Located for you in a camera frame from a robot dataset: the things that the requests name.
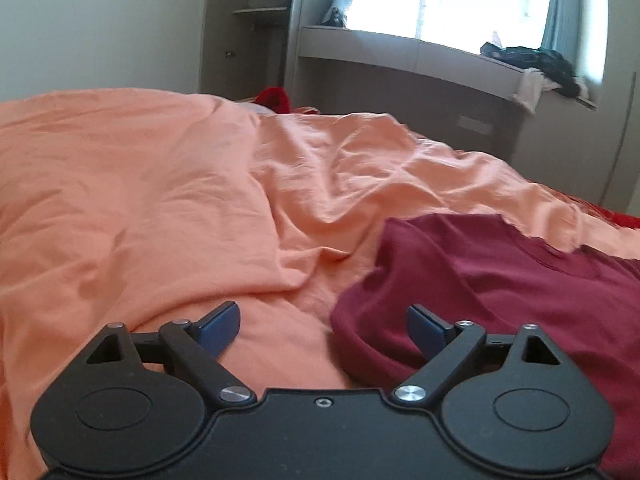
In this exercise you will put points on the grey window bench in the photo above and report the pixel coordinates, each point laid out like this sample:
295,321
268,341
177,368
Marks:
390,85

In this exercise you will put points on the orange blanket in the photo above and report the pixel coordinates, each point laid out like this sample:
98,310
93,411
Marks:
150,210

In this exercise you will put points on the pile of dark clothes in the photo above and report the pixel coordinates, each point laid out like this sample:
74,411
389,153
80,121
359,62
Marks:
545,62

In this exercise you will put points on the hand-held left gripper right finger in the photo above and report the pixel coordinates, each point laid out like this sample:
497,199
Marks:
425,334

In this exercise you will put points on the small dark object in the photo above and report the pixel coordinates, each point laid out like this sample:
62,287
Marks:
334,17

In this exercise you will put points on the maroon t-shirt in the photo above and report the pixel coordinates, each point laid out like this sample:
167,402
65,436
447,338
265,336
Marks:
500,285

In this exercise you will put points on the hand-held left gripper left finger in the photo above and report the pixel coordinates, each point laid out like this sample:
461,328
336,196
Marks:
220,331

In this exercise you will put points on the window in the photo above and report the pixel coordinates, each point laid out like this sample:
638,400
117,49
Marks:
450,5

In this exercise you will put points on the red cloth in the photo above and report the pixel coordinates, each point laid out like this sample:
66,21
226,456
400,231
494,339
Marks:
275,97

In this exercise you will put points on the grey cabinet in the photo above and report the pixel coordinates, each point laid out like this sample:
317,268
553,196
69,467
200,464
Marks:
220,35

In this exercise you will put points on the red bed sheet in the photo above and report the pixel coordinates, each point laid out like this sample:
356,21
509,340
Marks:
620,217

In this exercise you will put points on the white cloth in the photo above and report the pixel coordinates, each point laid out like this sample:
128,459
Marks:
532,87

